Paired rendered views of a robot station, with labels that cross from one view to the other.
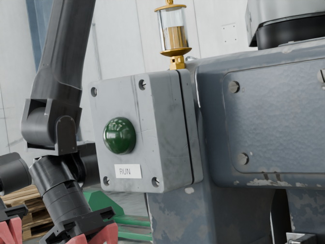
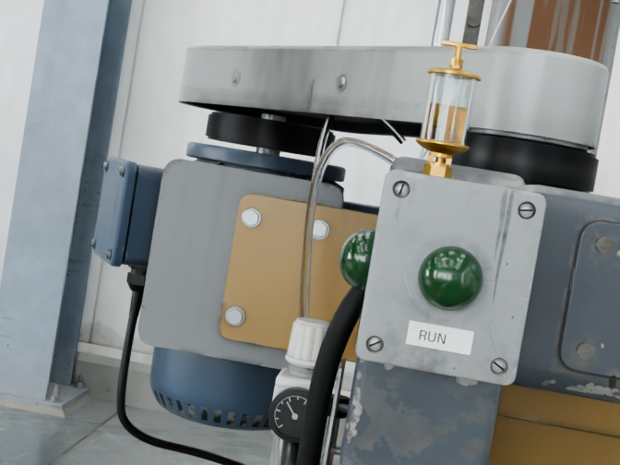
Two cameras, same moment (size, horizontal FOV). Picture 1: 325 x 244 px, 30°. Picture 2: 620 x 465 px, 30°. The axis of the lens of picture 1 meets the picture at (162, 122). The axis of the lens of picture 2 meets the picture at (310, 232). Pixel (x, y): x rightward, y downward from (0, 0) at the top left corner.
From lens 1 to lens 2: 0.45 m
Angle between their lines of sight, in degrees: 41
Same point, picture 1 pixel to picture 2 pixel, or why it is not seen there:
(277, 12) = (539, 126)
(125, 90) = (483, 208)
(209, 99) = (545, 248)
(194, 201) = (471, 399)
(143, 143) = (494, 301)
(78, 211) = not seen: outside the picture
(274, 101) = not seen: outside the picture
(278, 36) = (534, 161)
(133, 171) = (455, 340)
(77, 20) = not seen: outside the picture
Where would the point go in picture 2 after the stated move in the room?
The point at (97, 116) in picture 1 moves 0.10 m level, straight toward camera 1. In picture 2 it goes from (394, 232) to (584, 271)
